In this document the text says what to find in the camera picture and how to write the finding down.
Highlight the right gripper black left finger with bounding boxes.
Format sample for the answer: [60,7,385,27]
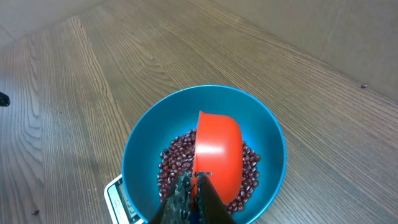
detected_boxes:
[148,172,192,224]

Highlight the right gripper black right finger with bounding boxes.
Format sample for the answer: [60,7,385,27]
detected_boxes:
[195,172,236,224]

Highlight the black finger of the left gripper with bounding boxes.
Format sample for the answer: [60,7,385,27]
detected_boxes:
[0,92,11,107]

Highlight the red measuring scoop blue handle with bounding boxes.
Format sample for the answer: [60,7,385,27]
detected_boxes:
[191,111,243,208]

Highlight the red beans in bowl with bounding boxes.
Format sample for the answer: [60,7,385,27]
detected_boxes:
[157,129,261,214]

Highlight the white kitchen scale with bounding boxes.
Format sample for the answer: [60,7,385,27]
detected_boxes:
[104,175,145,224]

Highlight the blue bowl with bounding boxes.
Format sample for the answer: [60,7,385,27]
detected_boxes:
[121,85,287,223]

